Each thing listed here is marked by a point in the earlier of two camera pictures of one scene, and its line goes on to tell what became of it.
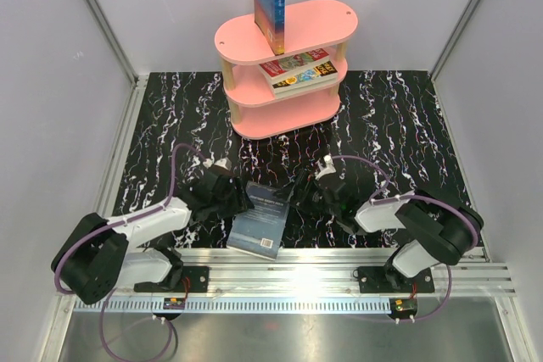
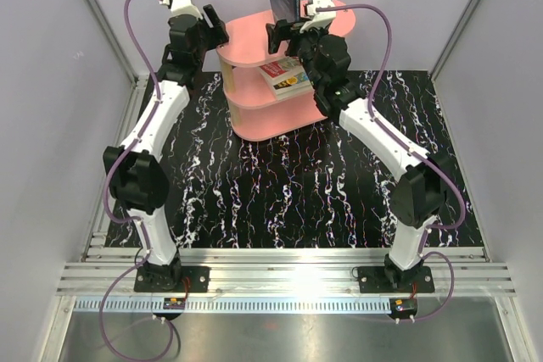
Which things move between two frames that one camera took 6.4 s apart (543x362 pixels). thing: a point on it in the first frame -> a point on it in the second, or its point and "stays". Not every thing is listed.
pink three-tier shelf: x=309 y=26 stays
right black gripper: x=303 y=181 -> x=281 y=32
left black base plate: x=198 y=278 stays
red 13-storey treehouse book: x=276 y=69 stays
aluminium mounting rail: x=305 y=281 stays
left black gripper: x=241 y=201 -> x=216 y=34
